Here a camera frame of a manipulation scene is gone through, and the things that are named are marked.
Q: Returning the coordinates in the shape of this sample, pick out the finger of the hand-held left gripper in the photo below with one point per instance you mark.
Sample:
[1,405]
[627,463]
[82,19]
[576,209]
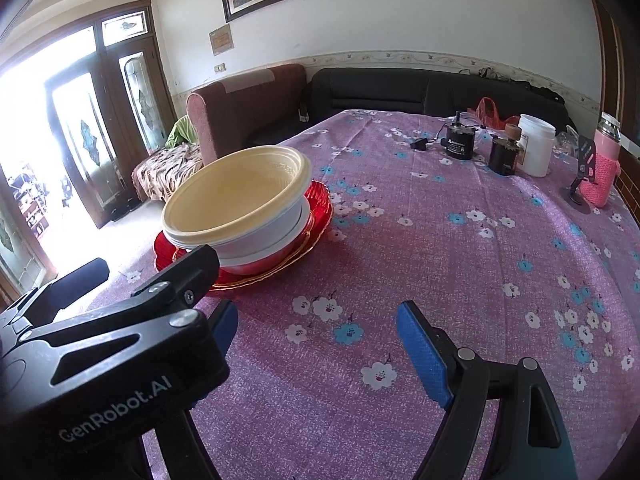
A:
[75,280]
[190,270]

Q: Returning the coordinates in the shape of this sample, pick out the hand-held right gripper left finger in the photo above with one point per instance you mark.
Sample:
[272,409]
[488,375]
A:
[226,327]

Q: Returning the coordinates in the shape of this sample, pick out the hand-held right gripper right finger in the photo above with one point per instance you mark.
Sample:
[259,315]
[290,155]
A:
[425,355]

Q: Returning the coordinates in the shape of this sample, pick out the red plate with gold lettering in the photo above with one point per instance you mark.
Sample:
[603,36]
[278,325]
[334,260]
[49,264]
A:
[162,252]

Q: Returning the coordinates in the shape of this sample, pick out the large white foam bowl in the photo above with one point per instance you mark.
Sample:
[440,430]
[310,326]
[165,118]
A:
[270,240]

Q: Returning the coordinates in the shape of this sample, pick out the cream plastic bowl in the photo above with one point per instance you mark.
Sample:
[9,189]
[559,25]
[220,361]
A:
[235,195]

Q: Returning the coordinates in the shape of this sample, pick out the red plate with round sticker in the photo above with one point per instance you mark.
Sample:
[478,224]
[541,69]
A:
[317,205]

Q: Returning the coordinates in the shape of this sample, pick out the brown patterned blanket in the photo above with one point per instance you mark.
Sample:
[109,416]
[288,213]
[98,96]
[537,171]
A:
[160,170]

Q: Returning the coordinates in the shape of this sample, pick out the purple floral tablecloth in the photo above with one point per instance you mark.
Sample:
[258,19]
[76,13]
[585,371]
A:
[425,240]

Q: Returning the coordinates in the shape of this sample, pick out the green cloth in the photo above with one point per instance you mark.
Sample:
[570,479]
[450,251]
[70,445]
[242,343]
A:
[181,132]

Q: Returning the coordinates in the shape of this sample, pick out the brown armchair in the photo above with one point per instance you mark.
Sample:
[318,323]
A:
[235,105]

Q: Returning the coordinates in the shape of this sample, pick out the wooden glass door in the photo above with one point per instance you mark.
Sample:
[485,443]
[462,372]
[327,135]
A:
[112,90]

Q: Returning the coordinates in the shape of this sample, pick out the small white device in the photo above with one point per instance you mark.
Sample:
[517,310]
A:
[303,112]

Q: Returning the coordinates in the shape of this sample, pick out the black power adapter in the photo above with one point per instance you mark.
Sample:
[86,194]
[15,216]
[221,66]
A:
[419,144]

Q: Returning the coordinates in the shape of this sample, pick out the dark jar with cork lid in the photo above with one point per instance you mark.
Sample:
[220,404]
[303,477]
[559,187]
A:
[502,157]

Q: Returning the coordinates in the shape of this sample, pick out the black cylindrical motor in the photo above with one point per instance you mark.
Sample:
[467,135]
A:
[459,145]

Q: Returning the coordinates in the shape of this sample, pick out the white plastic jar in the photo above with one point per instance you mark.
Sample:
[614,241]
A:
[535,150]

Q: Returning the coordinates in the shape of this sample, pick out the red plastic bag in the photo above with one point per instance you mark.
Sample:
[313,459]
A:
[487,112]

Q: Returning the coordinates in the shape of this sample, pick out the clear plastic bag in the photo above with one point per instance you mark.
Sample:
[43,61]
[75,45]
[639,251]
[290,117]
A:
[565,145]

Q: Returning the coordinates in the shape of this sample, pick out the pink knit-sleeved bottle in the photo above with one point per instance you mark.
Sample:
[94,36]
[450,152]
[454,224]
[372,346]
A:
[602,175]

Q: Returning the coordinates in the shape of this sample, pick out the black phone stand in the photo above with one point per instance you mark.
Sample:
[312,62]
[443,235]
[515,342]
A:
[586,160]

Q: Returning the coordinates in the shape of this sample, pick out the black sofa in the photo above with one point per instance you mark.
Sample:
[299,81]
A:
[375,90]

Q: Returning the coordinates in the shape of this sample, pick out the black bag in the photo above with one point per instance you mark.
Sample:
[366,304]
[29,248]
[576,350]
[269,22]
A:
[540,92]

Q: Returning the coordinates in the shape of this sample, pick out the small wall plaque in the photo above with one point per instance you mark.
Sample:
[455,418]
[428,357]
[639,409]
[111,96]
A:
[221,40]

